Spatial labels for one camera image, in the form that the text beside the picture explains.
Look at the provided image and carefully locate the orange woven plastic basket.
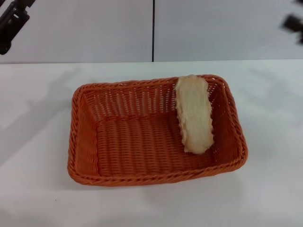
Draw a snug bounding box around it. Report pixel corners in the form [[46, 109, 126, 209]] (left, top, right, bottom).
[[67, 74, 249, 190]]

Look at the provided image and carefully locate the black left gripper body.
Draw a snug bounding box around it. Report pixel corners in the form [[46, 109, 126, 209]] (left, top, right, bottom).
[[0, 0, 34, 27]]

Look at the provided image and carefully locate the striped orange cream bread loaf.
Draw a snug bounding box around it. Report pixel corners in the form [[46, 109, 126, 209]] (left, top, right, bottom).
[[174, 74, 215, 156]]

